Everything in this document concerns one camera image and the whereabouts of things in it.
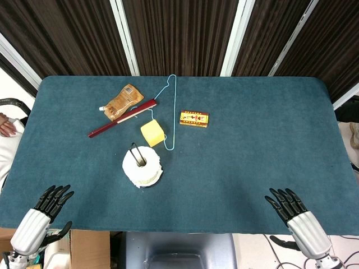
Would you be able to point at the person in white clothing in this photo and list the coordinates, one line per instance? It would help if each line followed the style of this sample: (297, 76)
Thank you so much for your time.
(8, 134)

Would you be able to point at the dark folding screen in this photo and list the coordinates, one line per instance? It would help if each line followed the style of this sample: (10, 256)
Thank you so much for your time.
(179, 36)

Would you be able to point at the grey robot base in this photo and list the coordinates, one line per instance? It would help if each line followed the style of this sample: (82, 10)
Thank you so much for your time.
(179, 250)

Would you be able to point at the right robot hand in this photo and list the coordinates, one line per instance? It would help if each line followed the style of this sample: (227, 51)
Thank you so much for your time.
(308, 231)

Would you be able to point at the dark red folding fan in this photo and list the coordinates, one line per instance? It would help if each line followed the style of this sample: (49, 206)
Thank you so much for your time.
(122, 118)

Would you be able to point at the brown spouted sauce pouch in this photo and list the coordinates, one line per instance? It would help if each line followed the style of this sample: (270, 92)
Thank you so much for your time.
(123, 103)

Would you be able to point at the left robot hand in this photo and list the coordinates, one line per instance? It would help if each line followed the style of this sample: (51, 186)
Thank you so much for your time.
(32, 227)

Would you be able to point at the yellow red printed box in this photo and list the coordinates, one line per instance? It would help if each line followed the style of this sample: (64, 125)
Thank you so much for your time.
(194, 119)

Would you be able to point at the black chair backrest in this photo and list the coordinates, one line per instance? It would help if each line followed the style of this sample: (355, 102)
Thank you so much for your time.
(14, 105)

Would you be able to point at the white paper towel roll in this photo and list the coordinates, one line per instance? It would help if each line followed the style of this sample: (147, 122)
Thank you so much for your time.
(142, 168)

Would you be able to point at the yellow sponge block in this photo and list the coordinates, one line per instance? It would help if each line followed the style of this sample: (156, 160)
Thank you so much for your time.
(152, 134)

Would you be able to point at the cardboard box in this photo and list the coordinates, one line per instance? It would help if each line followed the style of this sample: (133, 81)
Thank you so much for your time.
(89, 249)

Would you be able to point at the blue felt table cover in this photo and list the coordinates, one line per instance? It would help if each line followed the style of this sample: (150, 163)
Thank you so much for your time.
(179, 157)

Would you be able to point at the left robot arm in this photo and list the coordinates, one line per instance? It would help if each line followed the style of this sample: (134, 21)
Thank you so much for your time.
(15, 259)

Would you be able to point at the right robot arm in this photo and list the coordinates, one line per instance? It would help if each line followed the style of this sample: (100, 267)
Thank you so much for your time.
(328, 262)

